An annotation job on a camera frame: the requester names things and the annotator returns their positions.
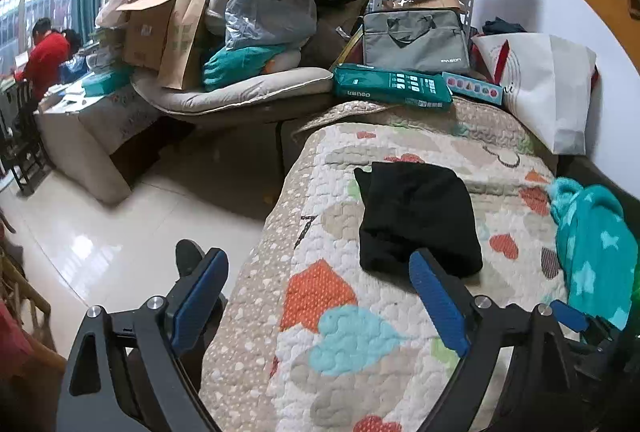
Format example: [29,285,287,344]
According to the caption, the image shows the dark wooden chair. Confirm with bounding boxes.
[1,80,54,197]

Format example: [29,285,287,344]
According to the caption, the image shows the black shoe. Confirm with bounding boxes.
[175,239,204,278]

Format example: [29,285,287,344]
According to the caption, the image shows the black pants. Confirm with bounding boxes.
[354,161,483,279]

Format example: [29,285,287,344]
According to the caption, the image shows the green cardboard box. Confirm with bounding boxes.
[332,64,452,110]

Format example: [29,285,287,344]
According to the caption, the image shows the grey laptop bag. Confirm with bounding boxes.
[362,8,471,74]

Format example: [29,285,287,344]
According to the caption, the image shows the brown cardboard box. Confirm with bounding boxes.
[117,0,176,70]

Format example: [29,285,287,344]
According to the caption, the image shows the grey plastic bag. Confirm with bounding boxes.
[224,0,317,50]

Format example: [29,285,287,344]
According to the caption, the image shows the light blue dotted box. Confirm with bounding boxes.
[442,72,503,107]

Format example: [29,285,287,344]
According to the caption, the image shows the person in red sweater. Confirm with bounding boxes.
[14,17,70,100]

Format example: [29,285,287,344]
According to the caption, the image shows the teal folded cloth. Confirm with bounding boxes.
[202,44,288,92]

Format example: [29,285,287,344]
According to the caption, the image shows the teal star fleece blanket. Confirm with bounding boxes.
[547,178,639,330]

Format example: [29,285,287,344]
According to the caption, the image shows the patterned quilted bedspread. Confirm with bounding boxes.
[200,98,567,431]

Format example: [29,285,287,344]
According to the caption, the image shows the beige cushion pad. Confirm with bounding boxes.
[131,67,333,117]

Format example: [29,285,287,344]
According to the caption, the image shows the white paper shopping bag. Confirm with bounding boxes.
[474,32,597,156]

